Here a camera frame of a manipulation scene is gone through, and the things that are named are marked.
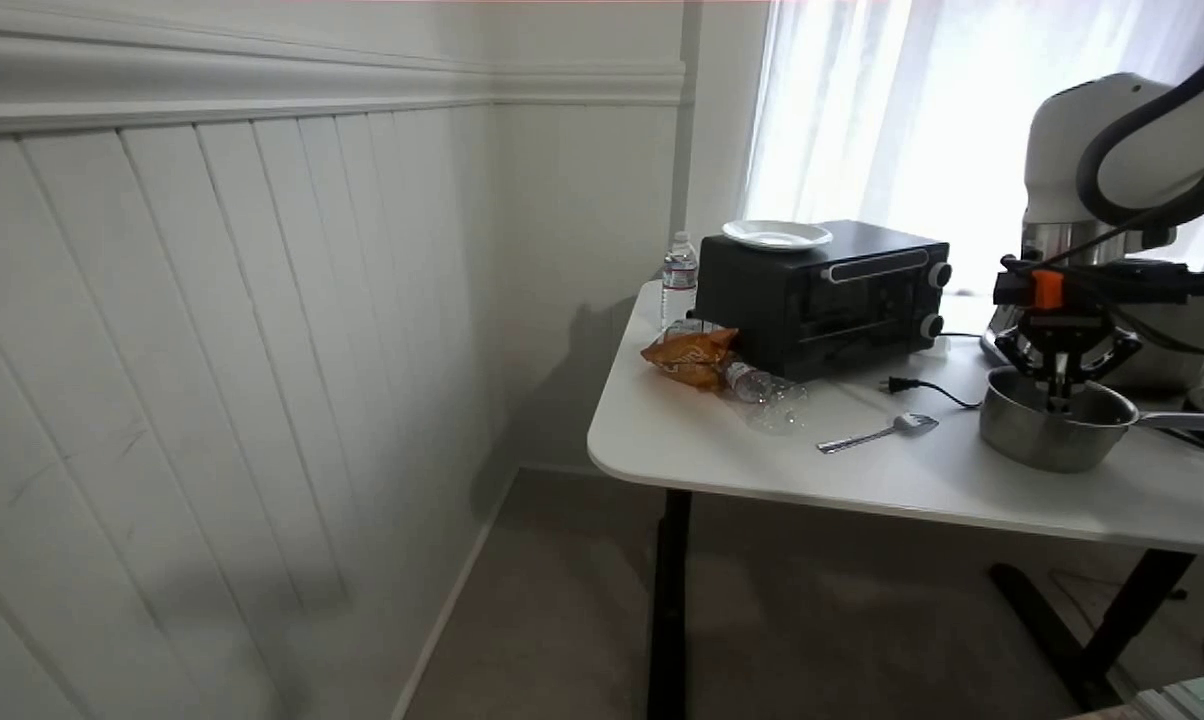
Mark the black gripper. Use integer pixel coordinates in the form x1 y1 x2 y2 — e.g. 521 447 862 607
1003 308 1143 409

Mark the white round plate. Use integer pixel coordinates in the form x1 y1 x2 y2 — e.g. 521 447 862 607
719 216 835 254

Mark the silver bread toaster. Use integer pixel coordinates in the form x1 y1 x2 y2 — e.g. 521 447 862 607
978 254 1204 394

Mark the black toaster oven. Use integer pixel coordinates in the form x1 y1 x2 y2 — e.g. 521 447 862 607
690 221 955 384

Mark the clear crumpled plastic wrapper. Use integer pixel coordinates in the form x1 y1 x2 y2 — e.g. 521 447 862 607
724 356 805 413

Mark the white sheer curtain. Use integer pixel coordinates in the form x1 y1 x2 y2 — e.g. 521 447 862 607
739 0 1204 300

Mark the green and white box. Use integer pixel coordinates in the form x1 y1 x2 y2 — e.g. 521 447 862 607
1062 663 1204 720

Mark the orange snack bag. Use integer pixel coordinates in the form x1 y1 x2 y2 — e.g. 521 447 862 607
639 316 742 394

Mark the clear plastic water bottle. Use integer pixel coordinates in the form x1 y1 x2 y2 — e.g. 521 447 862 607
660 232 702 325

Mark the silver pot with handle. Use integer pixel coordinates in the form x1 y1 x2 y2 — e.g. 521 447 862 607
977 363 1204 475

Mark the black wrist camera orange mount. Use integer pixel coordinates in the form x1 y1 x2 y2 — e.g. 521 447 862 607
987 253 1204 319

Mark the silver spoon with flat handle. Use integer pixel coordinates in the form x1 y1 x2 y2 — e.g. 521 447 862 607
812 409 943 455

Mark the black power plug cable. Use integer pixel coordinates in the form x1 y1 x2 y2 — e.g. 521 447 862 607
876 371 987 417

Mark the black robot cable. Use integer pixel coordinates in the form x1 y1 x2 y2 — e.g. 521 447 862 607
1023 26 1204 363

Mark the black table frame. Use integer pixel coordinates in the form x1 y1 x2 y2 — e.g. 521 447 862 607
642 489 1200 720

